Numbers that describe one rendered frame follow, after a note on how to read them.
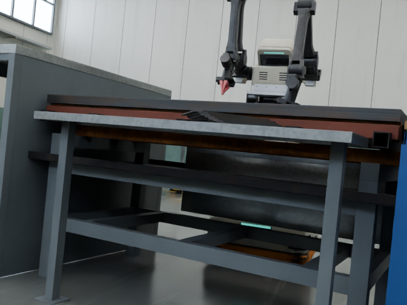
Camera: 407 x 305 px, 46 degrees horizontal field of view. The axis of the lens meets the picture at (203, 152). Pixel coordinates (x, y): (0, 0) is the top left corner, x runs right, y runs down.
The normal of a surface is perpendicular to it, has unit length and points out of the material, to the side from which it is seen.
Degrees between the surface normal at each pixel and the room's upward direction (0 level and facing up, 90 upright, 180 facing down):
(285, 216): 90
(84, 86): 90
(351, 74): 90
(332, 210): 90
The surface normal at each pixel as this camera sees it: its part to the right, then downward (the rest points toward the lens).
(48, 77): 0.88, 0.09
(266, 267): -0.47, -0.04
